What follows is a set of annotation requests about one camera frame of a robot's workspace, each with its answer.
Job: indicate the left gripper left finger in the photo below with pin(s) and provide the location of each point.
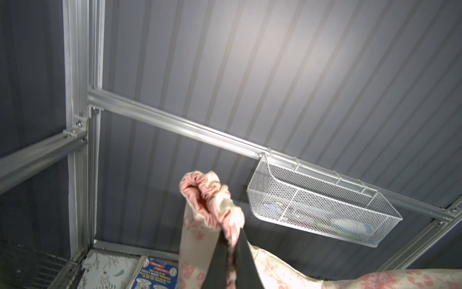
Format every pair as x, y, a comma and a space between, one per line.
216, 277

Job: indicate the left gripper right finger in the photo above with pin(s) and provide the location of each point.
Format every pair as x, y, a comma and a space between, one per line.
247, 275

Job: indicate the pink patterned hooded jacket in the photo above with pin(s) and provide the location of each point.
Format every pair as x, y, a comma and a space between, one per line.
210, 209

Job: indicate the blue sticker book pack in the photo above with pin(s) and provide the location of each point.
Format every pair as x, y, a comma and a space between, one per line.
151, 273

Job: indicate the floral table mat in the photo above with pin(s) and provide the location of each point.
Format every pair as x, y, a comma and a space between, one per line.
105, 270

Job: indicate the white wire mesh basket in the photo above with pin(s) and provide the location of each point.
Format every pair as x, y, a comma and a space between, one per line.
296, 200

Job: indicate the black wire wall basket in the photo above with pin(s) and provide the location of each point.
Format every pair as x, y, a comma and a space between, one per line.
25, 268

